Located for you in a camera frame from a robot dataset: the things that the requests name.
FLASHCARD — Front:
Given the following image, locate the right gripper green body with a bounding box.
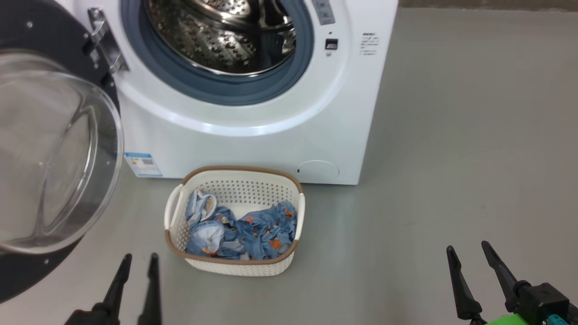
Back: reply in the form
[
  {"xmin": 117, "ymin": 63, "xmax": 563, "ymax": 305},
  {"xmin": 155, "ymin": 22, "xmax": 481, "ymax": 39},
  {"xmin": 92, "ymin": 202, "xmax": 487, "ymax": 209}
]
[{"xmin": 485, "ymin": 315, "xmax": 531, "ymax": 325}]

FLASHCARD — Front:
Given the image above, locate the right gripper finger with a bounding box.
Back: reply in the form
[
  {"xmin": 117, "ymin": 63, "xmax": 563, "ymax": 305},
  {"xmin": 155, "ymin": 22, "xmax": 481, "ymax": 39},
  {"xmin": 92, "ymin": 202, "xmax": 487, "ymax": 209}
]
[
  {"xmin": 446, "ymin": 246, "xmax": 483, "ymax": 320},
  {"xmin": 481, "ymin": 241, "xmax": 519, "ymax": 312}
]

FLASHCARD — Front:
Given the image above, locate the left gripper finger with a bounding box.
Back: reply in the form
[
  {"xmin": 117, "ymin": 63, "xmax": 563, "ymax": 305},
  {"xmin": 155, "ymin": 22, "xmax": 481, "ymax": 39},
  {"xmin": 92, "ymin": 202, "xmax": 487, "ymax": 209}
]
[
  {"xmin": 95, "ymin": 254, "xmax": 133, "ymax": 325},
  {"xmin": 138, "ymin": 253, "xmax": 162, "ymax": 325}
]

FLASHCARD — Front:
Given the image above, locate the blue patterned garment white lining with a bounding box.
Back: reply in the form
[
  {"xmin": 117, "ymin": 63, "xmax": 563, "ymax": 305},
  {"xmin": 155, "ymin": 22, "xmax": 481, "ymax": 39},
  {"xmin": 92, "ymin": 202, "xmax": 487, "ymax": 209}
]
[{"xmin": 185, "ymin": 189, "xmax": 247, "ymax": 260}]

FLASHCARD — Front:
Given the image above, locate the black round glass washer door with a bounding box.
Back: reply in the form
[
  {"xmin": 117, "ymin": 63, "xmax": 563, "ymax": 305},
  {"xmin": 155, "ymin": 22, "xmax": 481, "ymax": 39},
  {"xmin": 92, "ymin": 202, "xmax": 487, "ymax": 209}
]
[{"xmin": 0, "ymin": 0, "xmax": 125, "ymax": 304}]

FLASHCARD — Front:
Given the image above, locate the white front-load washing machine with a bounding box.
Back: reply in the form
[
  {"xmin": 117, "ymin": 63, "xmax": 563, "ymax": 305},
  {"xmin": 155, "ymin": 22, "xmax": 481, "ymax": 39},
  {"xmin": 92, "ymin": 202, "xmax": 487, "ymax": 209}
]
[{"xmin": 54, "ymin": 0, "xmax": 399, "ymax": 186}]

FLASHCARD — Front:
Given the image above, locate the metal door hinge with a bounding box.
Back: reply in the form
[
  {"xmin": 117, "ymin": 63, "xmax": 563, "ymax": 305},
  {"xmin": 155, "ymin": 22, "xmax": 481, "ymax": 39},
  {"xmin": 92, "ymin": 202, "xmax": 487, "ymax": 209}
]
[{"xmin": 87, "ymin": 7, "xmax": 130, "ymax": 75}]

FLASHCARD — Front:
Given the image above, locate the stainless steel washing machine drum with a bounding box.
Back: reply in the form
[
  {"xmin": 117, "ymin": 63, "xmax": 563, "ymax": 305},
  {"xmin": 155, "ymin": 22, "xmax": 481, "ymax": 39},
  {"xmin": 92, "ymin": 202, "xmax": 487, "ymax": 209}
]
[{"xmin": 144, "ymin": 0, "xmax": 297, "ymax": 76}]

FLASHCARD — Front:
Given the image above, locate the white perforated brown-rimmed laundry basket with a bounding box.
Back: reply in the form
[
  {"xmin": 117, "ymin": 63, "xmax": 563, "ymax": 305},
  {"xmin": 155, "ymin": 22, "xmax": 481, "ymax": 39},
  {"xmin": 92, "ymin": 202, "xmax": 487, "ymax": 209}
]
[{"xmin": 164, "ymin": 166, "xmax": 306, "ymax": 277}]

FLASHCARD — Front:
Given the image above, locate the blue energy label sticker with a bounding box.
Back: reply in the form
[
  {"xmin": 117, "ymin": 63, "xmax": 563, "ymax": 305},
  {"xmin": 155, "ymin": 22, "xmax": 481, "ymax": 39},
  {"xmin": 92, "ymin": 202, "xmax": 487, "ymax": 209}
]
[{"xmin": 124, "ymin": 152, "xmax": 163, "ymax": 177}]

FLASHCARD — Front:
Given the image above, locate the round white filter cover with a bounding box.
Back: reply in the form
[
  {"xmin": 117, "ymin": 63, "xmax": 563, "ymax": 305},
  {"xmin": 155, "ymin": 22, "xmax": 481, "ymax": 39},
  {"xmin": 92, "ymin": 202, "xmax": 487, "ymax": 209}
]
[{"xmin": 297, "ymin": 160, "xmax": 340, "ymax": 182}]

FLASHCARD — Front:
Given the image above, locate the printed warning text label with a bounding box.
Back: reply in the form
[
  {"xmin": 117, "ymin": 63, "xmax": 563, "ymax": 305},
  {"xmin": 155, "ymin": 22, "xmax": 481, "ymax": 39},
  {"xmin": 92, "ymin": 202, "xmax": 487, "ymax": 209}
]
[{"xmin": 360, "ymin": 32, "xmax": 380, "ymax": 56}]

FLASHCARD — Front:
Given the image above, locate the grey rectangular plate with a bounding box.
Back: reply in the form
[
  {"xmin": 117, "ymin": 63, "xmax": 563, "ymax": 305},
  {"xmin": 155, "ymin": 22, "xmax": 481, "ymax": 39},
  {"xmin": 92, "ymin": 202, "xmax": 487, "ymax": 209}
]
[{"xmin": 312, "ymin": 0, "xmax": 336, "ymax": 25}]

